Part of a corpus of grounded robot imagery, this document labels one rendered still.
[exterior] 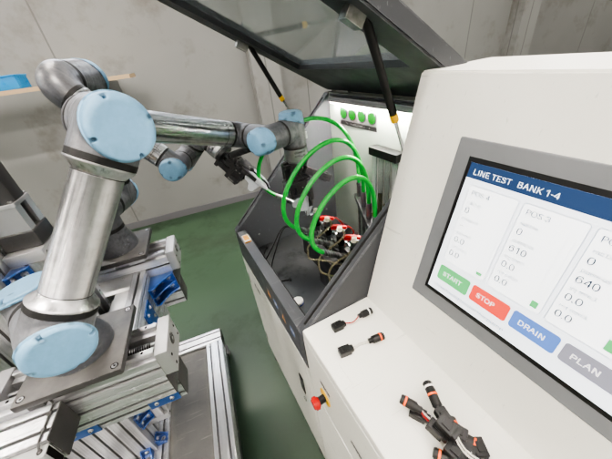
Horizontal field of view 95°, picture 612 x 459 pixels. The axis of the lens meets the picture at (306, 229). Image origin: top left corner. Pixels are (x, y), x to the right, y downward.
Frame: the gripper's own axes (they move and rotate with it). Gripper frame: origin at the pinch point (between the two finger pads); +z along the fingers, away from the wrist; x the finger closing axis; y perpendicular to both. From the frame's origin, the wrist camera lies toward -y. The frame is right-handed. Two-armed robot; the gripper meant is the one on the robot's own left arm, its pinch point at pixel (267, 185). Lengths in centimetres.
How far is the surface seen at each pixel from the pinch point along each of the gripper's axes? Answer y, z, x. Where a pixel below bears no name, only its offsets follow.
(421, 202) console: -35, 31, 38
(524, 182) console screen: -48, 35, 53
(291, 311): 14.0, 32.7, 31.4
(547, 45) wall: -319, 155, -462
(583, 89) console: -59, 28, 55
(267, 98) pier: 7, -80, -235
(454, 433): -12, 57, 64
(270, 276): 19.1, 23.0, 16.0
